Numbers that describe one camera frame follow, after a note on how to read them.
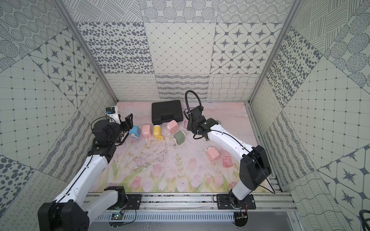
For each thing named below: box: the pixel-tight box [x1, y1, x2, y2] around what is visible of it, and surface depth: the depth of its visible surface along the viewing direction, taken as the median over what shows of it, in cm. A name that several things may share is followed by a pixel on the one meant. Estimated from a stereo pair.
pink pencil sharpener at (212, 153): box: [205, 146, 220, 162], surface depth 87 cm
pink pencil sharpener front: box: [142, 124, 151, 142], surface depth 97 cm
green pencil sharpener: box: [173, 130, 186, 145], surface depth 95 cm
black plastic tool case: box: [151, 100, 184, 126], surface depth 110 cm
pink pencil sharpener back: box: [166, 119, 179, 136], surface depth 100 cm
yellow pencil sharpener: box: [153, 125, 164, 141], surface depth 96 cm
